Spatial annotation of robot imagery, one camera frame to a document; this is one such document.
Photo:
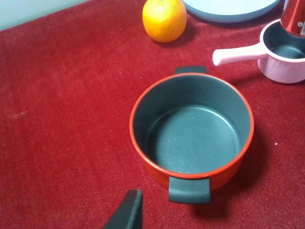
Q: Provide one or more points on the light blue plate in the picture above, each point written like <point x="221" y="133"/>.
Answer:
<point x="229" y="11"/>

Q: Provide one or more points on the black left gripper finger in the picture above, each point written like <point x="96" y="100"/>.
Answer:
<point x="128" y="214"/>

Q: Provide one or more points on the pink saucepan with handle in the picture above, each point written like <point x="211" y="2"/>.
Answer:
<point x="280" y="56"/>

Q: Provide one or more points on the red felt tablecloth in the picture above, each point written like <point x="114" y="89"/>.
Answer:
<point x="68" y="82"/>

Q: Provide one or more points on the orange fruit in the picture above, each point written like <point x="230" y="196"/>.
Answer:
<point x="164" y="20"/>

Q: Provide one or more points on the red soda can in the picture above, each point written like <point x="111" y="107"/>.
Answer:
<point x="293" y="17"/>

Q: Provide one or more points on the red pot with black handles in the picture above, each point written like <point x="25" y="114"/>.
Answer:
<point x="192" y="131"/>

